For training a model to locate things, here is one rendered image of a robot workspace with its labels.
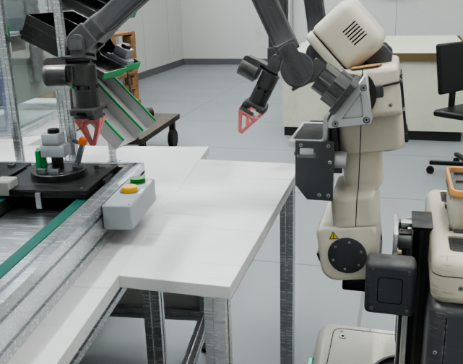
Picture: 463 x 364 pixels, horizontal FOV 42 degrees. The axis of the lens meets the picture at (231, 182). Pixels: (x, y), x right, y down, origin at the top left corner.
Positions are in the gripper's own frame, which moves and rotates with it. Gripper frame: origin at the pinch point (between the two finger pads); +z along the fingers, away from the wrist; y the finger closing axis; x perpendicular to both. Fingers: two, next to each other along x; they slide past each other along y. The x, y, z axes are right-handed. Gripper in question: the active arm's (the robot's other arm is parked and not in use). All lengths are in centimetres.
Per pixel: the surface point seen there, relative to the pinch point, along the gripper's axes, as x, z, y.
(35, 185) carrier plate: -12.7, 8.8, 8.5
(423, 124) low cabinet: 162, 90, -439
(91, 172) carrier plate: -2.5, 9.0, -3.0
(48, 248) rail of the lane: 4.5, 11.0, 41.4
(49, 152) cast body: -11.0, 2.1, 2.0
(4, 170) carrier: -27.7, 8.5, -4.8
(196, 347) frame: 13, 88, -45
